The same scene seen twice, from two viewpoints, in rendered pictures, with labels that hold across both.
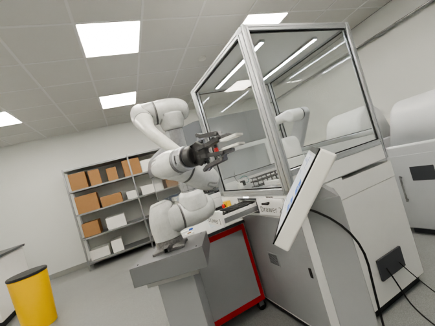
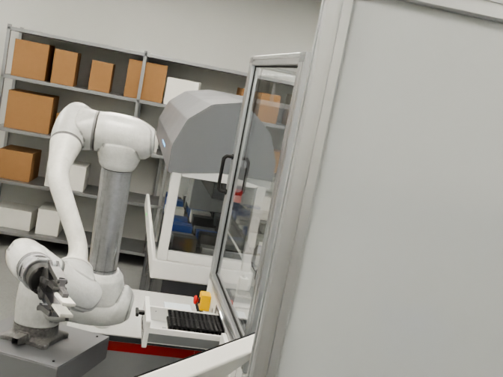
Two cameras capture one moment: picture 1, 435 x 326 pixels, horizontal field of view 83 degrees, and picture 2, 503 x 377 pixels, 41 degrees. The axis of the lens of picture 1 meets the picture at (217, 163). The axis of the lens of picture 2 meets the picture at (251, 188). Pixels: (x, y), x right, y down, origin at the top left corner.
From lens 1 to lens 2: 1.17 m
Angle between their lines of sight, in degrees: 16
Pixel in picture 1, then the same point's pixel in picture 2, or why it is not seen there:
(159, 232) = (22, 309)
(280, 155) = (256, 301)
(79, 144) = not seen: outside the picture
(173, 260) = (13, 361)
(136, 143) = (183, 29)
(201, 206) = (103, 304)
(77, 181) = (28, 59)
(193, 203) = not seen: hidden behind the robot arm
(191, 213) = not seen: hidden behind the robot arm
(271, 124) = (268, 245)
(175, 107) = (126, 141)
